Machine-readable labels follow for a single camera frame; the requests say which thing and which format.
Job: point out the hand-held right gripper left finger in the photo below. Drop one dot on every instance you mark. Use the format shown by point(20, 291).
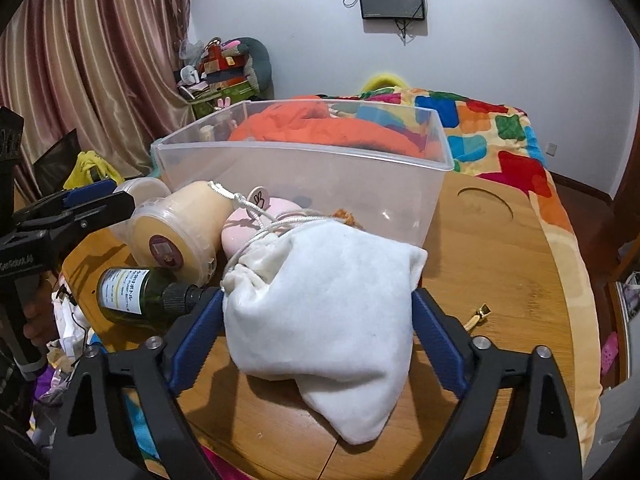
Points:
point(197, 342)

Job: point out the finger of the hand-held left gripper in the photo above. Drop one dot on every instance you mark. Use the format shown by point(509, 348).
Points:
point(107, 210)
point(90, 192)

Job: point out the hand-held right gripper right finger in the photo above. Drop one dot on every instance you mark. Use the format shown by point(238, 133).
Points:
point(440, 345)

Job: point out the white translucent plastic jar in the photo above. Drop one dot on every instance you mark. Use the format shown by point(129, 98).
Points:
point(145, 190)

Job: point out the green glass bottle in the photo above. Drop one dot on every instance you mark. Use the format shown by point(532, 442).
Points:
point(145, 295)

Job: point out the cream translucent plastic jar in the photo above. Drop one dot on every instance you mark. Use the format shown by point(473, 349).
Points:
point(185, 230)

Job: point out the clear plastic storage bin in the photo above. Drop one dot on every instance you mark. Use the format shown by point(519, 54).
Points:
point(350, 180)

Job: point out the wooden desktop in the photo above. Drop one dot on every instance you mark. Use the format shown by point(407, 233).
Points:
point(500, 260)

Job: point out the person's left hand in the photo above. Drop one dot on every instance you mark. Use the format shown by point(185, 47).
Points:
point(40, 312)

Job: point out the yellow cloth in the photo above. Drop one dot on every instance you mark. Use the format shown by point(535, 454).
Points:
point(92, 167)

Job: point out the pink satin curtain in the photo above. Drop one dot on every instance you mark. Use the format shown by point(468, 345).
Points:
point(100, 60)

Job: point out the small white fan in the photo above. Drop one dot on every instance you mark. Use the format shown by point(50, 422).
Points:
point(189, 75)

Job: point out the pink rabbit figure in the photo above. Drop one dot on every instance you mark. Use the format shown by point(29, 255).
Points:
point(222, 103)

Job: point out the gold tassel charm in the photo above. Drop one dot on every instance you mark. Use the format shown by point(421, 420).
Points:
point(347, 217)

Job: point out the pink round case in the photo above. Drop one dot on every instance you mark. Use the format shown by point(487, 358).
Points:
point(280, 207)

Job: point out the green gift box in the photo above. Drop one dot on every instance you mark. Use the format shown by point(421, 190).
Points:
point(225, 97)

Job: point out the pink slipper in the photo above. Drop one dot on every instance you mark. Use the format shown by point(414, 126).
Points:
point(609, 352)

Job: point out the red patchwork box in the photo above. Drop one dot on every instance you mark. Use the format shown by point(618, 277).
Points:
point(220, 60)

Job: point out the grey plush cushion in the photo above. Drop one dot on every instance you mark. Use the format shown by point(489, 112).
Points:
point(257, 65)

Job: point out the orange puffer jacket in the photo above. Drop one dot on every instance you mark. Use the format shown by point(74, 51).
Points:
point(300, 127)

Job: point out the colourful patchwork blanket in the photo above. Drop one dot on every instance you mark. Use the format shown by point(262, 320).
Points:
point(480, 125)

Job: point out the yellow curved cushion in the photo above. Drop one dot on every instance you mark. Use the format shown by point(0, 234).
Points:
point(384, 81)

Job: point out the wall outlet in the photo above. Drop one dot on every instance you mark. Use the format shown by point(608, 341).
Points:
point(551, 149)

